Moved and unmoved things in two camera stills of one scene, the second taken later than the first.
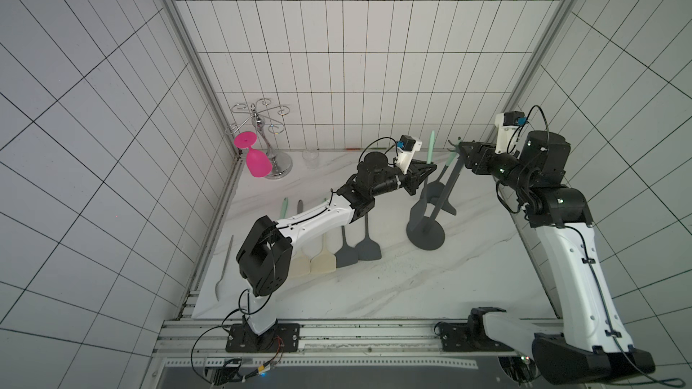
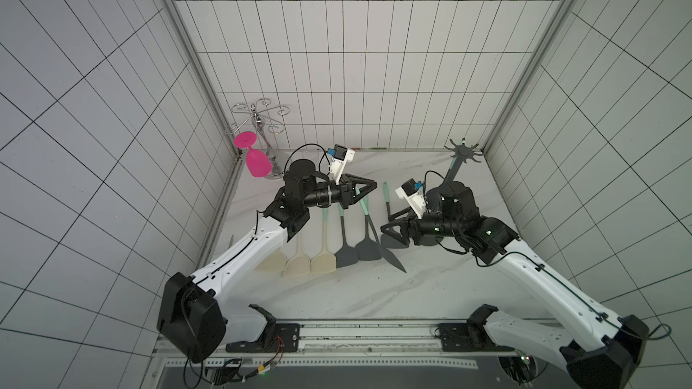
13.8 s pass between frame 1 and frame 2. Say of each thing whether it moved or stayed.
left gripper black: moved
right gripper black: moved
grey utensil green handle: stayed
